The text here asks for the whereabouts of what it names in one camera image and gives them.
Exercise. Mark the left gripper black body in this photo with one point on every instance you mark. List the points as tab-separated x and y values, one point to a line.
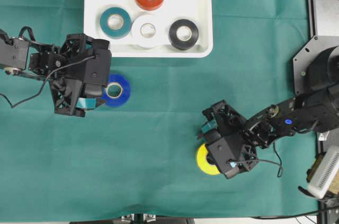
52	63

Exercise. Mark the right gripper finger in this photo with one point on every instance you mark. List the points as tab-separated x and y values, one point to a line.
206	127

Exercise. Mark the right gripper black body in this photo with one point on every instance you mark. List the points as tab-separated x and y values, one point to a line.
228	121

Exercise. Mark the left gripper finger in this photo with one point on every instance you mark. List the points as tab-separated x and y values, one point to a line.
89	103

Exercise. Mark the yellow tape roll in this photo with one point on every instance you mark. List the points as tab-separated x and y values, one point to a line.
201	158

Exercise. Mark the blue tape roll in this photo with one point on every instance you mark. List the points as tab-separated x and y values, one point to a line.
121	83

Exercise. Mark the teal tape roll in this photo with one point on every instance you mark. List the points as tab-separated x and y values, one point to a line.
115	22

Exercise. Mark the white tape roll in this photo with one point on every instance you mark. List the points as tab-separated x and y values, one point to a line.
149	31

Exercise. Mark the black tape roll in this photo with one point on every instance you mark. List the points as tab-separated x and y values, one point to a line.
183	34

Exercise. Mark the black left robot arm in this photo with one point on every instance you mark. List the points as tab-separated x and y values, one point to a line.
16	52

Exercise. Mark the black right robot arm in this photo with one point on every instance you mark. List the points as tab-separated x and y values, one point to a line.
313	111

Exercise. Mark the white plastic case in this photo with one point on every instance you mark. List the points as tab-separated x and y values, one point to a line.
198	11

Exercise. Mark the white perforated box device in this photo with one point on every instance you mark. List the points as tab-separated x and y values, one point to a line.
324	173

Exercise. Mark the black stand base bottom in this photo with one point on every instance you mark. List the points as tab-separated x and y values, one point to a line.
141	218

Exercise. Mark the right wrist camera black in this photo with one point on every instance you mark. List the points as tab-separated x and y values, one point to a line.
223	150

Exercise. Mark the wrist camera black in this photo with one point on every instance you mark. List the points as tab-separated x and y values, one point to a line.
92	73
223	150

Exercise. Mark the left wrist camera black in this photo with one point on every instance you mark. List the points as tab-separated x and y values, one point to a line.
92	73

